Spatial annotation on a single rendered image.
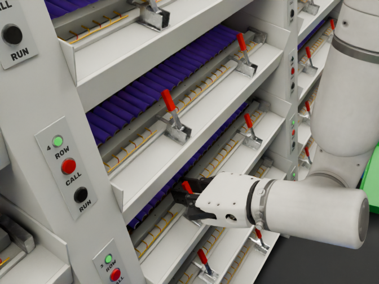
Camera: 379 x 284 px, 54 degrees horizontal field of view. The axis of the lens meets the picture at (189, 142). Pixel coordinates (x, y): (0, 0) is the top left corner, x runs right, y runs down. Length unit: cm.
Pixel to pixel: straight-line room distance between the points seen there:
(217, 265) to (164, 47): 55
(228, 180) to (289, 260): 68
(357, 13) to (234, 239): 67
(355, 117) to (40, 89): 34
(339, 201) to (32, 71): 41
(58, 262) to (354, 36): 42
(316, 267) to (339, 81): 91
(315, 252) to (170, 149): 82
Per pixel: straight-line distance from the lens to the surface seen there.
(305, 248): 134
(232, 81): 79
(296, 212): 57
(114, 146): 58
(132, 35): 53
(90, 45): 50
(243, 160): 88
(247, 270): 114
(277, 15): 94
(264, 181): 61
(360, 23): 43
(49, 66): 41
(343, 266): 130
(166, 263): 70
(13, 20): 39
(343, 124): 46
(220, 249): 94
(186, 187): 71
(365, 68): 43
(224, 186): 65
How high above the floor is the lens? 102
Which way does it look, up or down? 33 degrees down
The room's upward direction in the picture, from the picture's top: 11 degrees counter-clockwise
